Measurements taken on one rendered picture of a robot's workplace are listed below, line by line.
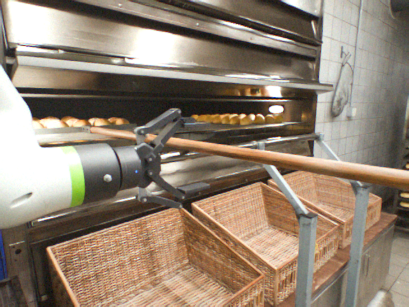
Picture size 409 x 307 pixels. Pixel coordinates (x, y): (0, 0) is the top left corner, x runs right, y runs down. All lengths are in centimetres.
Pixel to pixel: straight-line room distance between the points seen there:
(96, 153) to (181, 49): 89
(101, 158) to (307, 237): 74
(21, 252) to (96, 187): 69
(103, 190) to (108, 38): 75
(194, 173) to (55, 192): 95
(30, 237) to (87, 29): 71
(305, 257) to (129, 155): 73
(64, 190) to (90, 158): 6
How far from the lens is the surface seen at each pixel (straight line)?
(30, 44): 92
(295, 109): 223
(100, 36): 109
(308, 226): 98
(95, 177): 43
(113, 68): 93
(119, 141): 109
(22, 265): 112
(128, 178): 46
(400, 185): 53
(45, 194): 41
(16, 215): 42
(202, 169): 134
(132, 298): 120
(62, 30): 106
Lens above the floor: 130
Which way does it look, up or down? 11 degrees down
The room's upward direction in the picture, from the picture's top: straight up
